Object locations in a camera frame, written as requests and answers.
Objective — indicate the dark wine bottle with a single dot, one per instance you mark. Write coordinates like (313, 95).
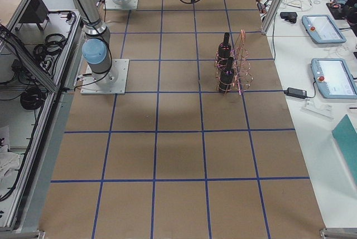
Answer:
(226, 76)
(224, 51)

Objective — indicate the far teach pendant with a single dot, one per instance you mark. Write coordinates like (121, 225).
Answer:
(322, 29)

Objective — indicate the teach pendant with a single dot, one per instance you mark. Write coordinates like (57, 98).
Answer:
(333, 78)
(322, 29)

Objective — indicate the black power adapter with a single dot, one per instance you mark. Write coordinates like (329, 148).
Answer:
(298, 93)

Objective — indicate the near teach pendant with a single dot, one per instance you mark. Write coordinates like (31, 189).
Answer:
(333, 78)

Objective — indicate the teal board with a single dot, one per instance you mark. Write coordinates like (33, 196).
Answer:
(345, 136)

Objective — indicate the copper wire bottle basket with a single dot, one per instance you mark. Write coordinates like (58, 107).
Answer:
(242, 77)

